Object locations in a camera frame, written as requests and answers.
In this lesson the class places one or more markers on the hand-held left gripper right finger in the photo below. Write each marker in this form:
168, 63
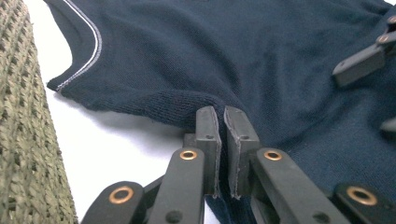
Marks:
239, 149

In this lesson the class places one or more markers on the dark navy knit vest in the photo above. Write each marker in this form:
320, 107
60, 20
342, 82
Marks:
186, 46

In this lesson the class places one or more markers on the green woven basket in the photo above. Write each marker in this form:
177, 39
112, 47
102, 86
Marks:
25, 124

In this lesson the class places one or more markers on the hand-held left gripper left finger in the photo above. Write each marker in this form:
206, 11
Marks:
210, 149

